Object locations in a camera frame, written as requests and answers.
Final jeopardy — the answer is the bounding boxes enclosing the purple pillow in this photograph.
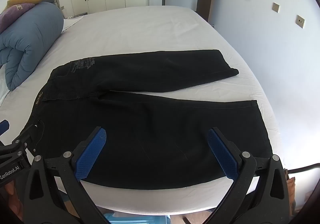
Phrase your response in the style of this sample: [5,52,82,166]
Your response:
[0,3,34,35]

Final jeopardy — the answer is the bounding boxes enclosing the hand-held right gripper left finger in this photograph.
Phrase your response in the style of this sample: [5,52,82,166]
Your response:
[24,126,110,224]

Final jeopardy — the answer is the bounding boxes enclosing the rolled blue duvet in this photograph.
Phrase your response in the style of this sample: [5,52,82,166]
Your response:
[0,2,64,91]

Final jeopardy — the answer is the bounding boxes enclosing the bed with white sheet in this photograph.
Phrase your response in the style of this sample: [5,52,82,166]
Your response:
[0,6,288,214]

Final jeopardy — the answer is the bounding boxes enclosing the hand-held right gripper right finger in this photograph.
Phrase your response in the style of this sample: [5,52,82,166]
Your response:
[207,127,295,224]

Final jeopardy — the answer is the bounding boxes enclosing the black pants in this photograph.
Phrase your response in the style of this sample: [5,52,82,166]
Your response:
[24,49,273,189]

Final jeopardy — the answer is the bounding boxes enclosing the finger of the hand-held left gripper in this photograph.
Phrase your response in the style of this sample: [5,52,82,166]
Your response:
[0,120,10,136]
[10,124,38,158]

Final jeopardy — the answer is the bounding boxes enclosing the blue plastic storage box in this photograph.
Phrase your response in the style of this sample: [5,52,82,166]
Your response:
[104,211,170,224]

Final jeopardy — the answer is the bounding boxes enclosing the person's left hand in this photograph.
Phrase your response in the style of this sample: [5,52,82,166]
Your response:
[0,179,20,214]

